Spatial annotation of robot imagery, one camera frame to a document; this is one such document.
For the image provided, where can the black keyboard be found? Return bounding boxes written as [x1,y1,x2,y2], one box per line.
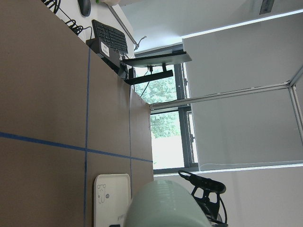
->
[91,19,128,53]

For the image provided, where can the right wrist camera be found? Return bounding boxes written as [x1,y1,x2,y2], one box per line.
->
[178,170,229,227]

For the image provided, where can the black mini computer box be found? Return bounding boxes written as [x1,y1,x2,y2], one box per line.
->
[86,38,120,73]

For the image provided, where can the pale green cup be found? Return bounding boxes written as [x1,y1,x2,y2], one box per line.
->
[124,180,211,227]

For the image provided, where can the black computer mouse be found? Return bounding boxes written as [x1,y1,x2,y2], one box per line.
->
[77,0,91,17]

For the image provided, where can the black monitor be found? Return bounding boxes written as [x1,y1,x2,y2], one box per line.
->
[122,51,192,85]

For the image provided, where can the cream plastic tray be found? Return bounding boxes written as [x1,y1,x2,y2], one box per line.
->
[93,174,131,227]

